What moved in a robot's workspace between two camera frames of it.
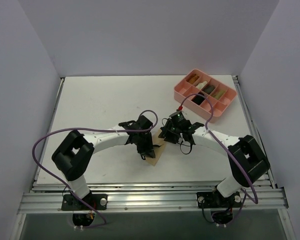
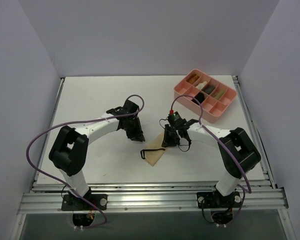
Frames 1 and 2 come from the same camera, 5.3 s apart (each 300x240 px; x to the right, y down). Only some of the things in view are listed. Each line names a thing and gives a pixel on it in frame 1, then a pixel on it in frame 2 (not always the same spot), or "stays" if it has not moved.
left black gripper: [147, 149] -> [133, 128]
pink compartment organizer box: [198, 82] stays
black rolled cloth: [198, 99] stays
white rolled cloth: [200, 85] stays
